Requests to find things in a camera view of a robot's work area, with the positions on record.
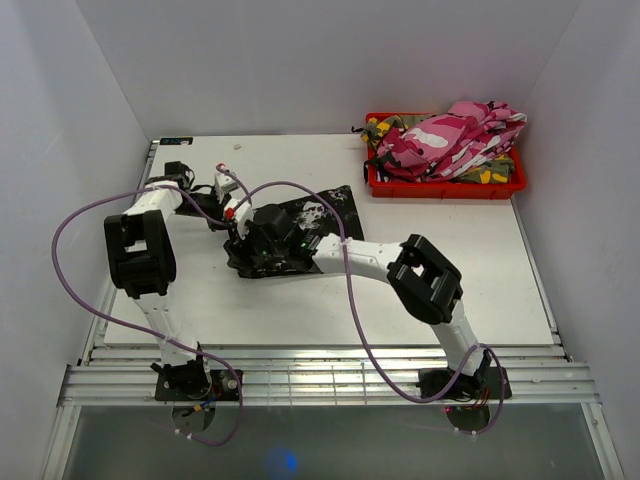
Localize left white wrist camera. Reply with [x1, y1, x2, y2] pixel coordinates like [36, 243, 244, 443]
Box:
[214, 163, 239, 200]

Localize red plastic bin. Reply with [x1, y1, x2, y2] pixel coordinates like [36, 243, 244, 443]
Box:
[363, 111, 529, 200]

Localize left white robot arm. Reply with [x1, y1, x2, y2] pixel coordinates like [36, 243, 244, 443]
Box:
[104, 161, 238, 400]

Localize black white splatter trousers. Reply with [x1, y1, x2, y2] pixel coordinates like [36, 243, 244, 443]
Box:
[174, 183, 366, 279]

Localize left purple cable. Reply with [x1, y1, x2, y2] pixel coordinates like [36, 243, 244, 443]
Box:
[51, 169, 251, 448]

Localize aluminium rail frame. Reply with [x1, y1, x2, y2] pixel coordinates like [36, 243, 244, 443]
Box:
[39, 139, 626, 480]

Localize purple cable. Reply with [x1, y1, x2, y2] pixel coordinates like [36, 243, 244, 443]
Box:
[234, 180, 506, 437]
[51, 169, 251, 448]

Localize pink camouflage trousers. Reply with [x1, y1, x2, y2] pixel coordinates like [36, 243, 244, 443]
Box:
[373, 101, 528, 183]

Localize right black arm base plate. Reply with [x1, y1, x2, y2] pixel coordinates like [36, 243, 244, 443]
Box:
[416, 367, 512, 401]

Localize small blue label sticker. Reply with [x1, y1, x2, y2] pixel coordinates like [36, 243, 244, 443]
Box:
[159, 137, 193, 146]

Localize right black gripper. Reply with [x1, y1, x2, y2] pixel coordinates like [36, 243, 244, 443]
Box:
[225, 217, 288, 276]

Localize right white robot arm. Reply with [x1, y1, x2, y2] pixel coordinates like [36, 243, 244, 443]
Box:
[224, 204, 492, 398]

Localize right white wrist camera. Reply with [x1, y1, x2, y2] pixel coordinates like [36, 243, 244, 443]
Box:
[223, 198, 254, 239]

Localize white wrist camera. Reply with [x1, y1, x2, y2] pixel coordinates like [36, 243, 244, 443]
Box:
[223, 198, 254, 239]
[214, 163, 239, 200]

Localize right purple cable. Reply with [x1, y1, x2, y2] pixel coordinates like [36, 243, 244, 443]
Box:
[234, 180, 506, 437]

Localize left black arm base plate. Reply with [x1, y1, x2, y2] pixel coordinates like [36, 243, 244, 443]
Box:
[153, 369, 244, 402]

